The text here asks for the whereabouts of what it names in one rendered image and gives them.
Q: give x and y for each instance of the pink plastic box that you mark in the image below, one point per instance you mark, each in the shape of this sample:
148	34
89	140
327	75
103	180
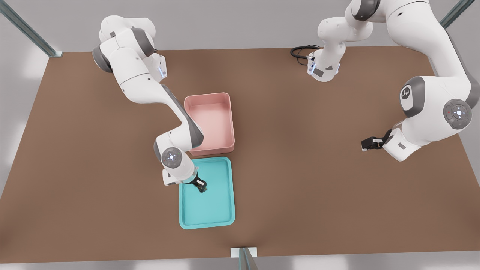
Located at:
210	123

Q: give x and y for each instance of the pale blue-green tray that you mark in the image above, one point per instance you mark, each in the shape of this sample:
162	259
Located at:
207	193

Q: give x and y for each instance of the silver frame post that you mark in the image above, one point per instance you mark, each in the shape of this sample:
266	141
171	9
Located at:
244	258
455	13
28	30

